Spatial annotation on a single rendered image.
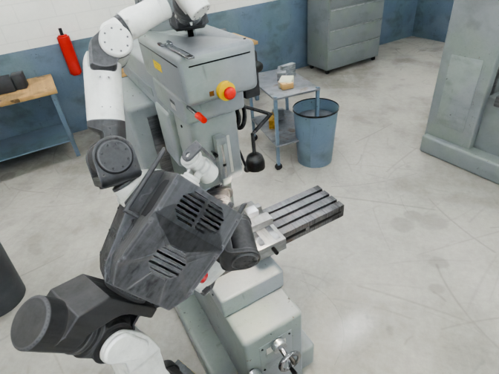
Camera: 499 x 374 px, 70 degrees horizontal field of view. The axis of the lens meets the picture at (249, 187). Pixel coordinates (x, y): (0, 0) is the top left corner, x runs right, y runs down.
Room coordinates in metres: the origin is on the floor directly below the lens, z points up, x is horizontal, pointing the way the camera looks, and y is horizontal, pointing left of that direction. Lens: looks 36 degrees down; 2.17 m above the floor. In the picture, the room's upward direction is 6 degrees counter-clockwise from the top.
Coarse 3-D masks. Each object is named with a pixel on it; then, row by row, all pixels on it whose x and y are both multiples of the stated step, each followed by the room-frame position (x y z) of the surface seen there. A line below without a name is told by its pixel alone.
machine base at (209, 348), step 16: (192, 304) 1.49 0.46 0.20; (192, 320) 1.37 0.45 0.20; (208, 320) 1.36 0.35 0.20; (192, 336) 1.26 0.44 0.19; (208, 336) 1.24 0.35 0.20; (304, 336) 1.18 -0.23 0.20; (208, 352) 1.14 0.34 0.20; (224, 352) 1.13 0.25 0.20; (304, 352) 1.09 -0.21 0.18; (208, 368) 1.05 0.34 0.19; (224, 368) 1.04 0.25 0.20
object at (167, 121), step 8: (160, 112) 1.43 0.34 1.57; (160, 120) 1.47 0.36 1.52; (168, 120) 1.36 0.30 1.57; (168, 128) 1.38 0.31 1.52; (176, 128) 1.35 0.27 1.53; (168, 136) 1.41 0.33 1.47; (176, 136) 1.35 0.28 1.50; (168, 144) 1.44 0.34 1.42; (176, 144) 1.35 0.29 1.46; (176, 152) 1.35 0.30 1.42; (176, 160) 1.37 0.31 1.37
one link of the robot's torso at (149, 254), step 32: (128, 192) 0.74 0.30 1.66; (160, 192) 0.67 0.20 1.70; (192, 192) 0.67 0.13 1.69; (128, 224) 0.67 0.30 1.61; (160, 224) 0.61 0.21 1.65; (192, 224) 0.63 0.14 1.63; (224, 224) 0.65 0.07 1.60; (128, 256) 0.57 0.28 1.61; (160, 256) 0.58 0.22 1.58; (192, 256) 0.60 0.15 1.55; (128, 288) 0.54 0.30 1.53; (160, 288) 0.56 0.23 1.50; (192, 288) 0.57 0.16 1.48
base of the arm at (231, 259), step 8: (240, 248) 0.72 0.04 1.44; (248, 248) 0.72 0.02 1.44; (224, 256) 0.71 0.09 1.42; (232, 256) 0.71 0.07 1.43; (240, 256) 0.70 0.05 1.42; (248, 256) 0.71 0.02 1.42; (256, 256) 0.72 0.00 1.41; (224, 264) 0.72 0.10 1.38; (232, 264) 0.71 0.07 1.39; (240, 264) 0.71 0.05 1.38; (248, 264) 0.72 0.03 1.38; (256, 264) 0.73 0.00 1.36
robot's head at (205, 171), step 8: (200, 152) 0.88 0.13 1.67; (200, 160) 0.87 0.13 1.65; (208, 160) 0.90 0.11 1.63; (192, 168) 0.86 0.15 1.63; (200, 168) 0.87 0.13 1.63; (208, 168) 0.88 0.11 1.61; (216, 168) 0.90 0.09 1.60; (184, 176) 0.85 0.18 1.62; (192, 176) 0.85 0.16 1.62; (200, 176) 0.87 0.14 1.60; (208, 176) 0.87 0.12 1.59; (216, 176) 0.89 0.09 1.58
